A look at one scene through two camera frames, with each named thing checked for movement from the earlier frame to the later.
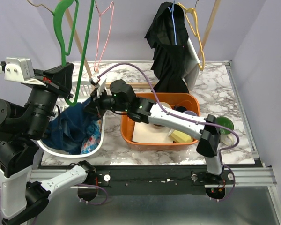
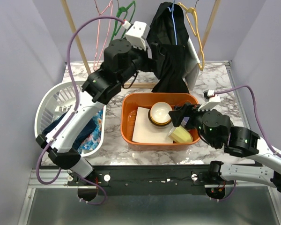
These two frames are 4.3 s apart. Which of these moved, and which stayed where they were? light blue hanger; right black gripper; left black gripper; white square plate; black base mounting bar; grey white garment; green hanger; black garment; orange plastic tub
Moved: green hanger; left black gripper; right black gripper
Stayed: grey white garment; white square plate; black base mounting bar; light blue hanger; black garment; orange plastic tub
